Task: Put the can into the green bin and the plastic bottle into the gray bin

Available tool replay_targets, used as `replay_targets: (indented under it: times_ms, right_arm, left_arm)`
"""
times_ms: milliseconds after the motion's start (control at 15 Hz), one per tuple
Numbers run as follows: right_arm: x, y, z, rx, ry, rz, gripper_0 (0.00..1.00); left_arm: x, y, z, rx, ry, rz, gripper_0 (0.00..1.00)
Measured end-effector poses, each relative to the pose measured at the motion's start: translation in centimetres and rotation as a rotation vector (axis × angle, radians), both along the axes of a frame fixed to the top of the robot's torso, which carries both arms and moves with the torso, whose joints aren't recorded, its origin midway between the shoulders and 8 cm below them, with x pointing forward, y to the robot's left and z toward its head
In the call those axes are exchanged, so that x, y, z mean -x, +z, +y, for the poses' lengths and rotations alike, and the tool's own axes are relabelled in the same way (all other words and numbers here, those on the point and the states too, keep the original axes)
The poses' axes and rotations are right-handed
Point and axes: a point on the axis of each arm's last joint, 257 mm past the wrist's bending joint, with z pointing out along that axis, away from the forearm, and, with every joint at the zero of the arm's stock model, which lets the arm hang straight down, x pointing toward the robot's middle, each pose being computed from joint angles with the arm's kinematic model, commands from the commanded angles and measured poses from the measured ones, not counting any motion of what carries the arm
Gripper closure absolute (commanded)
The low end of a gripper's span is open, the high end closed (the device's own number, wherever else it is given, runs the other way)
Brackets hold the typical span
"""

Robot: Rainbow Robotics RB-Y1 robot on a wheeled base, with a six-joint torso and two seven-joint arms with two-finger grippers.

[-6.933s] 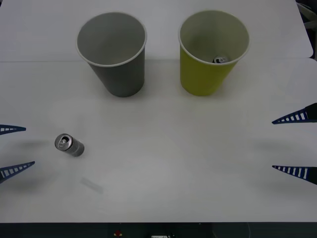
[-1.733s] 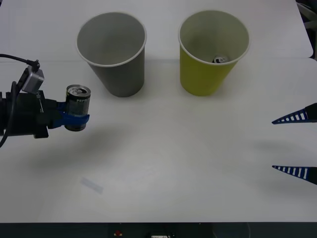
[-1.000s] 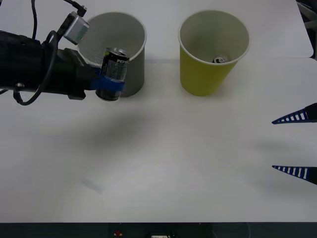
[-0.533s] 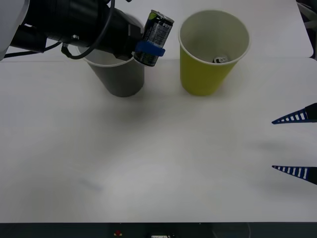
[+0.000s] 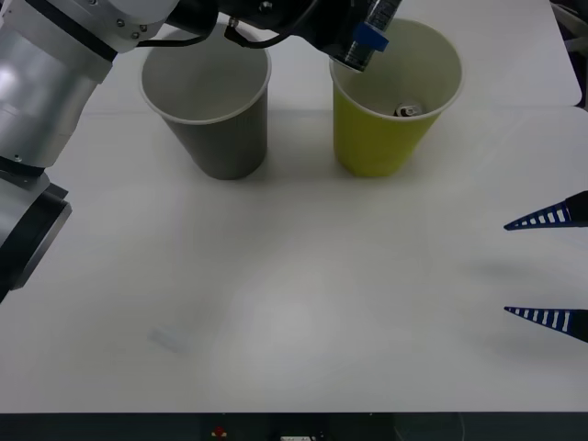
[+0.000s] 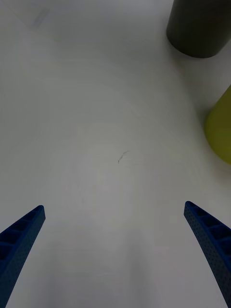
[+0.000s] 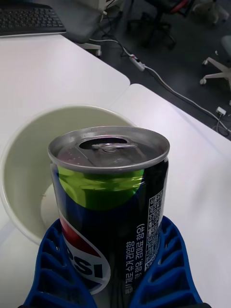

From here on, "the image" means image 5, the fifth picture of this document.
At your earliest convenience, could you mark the black drink can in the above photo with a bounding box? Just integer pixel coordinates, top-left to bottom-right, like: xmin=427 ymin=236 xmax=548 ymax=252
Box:
xmin=329 ymin=0 xmax=401 ymax=74

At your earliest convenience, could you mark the grey plastic bin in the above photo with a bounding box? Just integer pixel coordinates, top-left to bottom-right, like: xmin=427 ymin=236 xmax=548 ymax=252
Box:
xmin=140 ymin=20 xmax=272 ymax=181

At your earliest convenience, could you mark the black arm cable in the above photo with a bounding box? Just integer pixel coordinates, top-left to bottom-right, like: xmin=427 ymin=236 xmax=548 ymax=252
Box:
xmin=136 ymin=12 xmax=295 ymax=50

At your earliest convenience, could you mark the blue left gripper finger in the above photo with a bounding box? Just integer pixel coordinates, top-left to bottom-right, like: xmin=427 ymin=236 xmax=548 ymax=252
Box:
xmin=352 ymin=21 xmax=390 ymax=53

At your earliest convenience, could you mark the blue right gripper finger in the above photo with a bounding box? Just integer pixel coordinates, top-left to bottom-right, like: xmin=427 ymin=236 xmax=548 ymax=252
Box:
xmin=503 ymin=189 xmax=588 ymax=232
xmin=503 ymin=306 xmax=588 ymax=344

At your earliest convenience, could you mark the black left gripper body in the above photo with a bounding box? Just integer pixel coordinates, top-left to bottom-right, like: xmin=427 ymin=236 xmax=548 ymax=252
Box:
xmin=311 ymin=0 xmax=374 ymax=60

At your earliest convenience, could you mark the yellow-green plastic bin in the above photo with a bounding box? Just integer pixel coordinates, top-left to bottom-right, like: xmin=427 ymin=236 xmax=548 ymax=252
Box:
xmin=328 ymin=17 xmax=464 ymax=178

